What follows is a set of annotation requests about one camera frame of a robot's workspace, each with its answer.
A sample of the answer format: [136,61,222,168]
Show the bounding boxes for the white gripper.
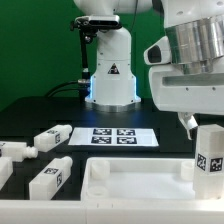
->
[149,65,224,140]

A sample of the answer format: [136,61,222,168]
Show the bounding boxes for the white desk tabletop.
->
[81,157,197,201]

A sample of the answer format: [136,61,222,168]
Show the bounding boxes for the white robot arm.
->
[73,0,224,130]

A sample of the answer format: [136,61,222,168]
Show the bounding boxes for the white fiducial marker sheet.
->
[69,127,158,147]

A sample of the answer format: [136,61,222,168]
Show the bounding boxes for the white left border block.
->
[0,157,13,190]

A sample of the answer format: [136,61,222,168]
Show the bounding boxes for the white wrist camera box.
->
[143,36,171,65]

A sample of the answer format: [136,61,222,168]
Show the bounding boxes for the black cables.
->
[44,80,87,99]

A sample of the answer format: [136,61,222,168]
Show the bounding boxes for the black camera on stand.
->
[69,14,122,103]

